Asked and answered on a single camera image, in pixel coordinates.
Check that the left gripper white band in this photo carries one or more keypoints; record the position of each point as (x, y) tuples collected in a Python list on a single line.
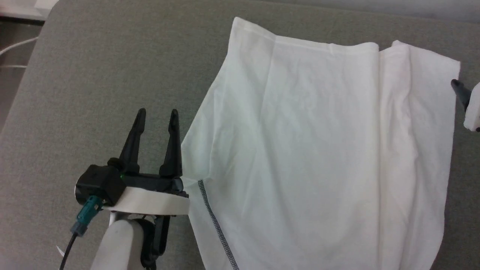
[(150, 200)]

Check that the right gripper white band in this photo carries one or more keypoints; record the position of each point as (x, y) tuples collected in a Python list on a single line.
[(474, 108)]

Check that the white garment with grey stitching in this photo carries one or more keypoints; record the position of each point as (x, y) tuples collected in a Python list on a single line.
[(318, 150)]

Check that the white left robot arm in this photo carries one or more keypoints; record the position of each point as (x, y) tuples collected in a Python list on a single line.
[(120, 243)]

